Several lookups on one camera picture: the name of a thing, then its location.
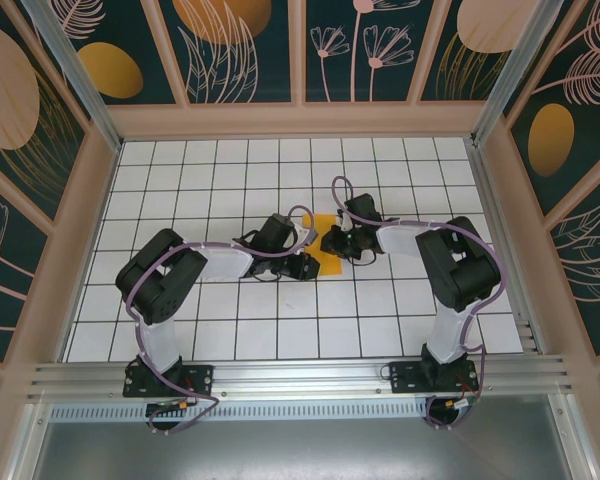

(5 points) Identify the aluminium frame post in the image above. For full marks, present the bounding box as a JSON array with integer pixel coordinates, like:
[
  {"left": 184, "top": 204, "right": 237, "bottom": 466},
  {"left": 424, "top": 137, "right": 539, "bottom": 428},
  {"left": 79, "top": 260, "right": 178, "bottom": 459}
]
[
  {"left": 19, "top": 0, "right": 124, "bottom": 154},
  {"left": 469, "top": 0, "right": 566, "bottom": 146}
]

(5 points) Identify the grey slotted cable duct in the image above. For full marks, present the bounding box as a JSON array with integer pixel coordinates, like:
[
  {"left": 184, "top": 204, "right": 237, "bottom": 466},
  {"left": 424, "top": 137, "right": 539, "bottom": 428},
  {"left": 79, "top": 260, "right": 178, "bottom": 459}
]
[{"left": 49, "top": 402, "right": 431, "bottom": 422}]

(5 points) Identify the small circuit board with connector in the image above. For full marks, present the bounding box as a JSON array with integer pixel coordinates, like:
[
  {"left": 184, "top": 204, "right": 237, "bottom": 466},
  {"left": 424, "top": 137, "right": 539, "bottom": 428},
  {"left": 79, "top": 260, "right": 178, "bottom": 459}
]
[
  {"left": 146, "top": 398, "right": 201, "bottom": 415},
  {"left": 442, "top": 396, "right": 482, "bottom": 414}
]

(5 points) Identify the grey metal sheet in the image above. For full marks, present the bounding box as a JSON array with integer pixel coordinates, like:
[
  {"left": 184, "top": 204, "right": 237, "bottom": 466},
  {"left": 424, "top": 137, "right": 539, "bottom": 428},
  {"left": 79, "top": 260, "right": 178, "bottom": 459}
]
[{"left": 29, "top": 419, "right": 579, "bottom": 480}]

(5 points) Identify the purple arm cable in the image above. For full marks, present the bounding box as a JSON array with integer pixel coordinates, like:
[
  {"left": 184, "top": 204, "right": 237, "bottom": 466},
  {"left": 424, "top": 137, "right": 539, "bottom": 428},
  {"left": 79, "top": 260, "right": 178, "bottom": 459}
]
[
  {"left": 122, "top": 205, "right": 314, "bottom": 435},
  {"left": 331, "top": 175, "right": 506, "bottom": 431}
]

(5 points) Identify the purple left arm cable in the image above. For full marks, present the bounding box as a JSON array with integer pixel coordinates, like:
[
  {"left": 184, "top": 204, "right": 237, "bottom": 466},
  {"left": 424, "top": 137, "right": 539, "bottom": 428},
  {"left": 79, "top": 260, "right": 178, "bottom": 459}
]
[{"left": 122, "top": 205, "right": 314, "bottom": 435}]

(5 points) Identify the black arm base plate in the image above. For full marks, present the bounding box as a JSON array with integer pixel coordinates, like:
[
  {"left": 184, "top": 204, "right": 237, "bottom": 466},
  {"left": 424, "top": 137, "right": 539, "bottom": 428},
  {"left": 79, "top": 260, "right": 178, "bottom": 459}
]
[
  {"left": 123, "top": 363, "right": 215, "bottom": 399},
  {"left": 388, "top": 359, "right": 480, "bottom": 396}
]

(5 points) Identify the long aluminium mounting rail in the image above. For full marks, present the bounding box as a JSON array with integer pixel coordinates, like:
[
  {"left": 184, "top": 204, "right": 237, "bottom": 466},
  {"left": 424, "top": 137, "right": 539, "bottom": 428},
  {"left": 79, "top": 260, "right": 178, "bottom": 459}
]
[{"left": 27, "top": 353, "right": 581, "bottom": 402}]

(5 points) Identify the aluminium side rail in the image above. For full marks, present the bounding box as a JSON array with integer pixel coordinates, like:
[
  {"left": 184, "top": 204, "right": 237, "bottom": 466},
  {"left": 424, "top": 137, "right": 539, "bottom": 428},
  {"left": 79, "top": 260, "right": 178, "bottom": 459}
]
[{"left": 467, "top": 139, "right": 541, "bottom": 354}]

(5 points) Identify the orange paper sheet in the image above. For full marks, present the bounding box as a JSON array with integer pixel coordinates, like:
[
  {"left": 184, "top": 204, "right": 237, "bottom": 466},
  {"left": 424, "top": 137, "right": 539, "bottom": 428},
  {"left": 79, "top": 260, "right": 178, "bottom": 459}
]
[{"left": 302, "top": 212, "right": 342, "bottom": 277}]

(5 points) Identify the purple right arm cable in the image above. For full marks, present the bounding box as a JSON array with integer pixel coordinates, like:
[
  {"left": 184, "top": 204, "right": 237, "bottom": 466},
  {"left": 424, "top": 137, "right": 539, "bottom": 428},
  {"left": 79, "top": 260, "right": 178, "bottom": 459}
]
[{"left": 331, "top": 175, "right": 506, "bottom": 431}]

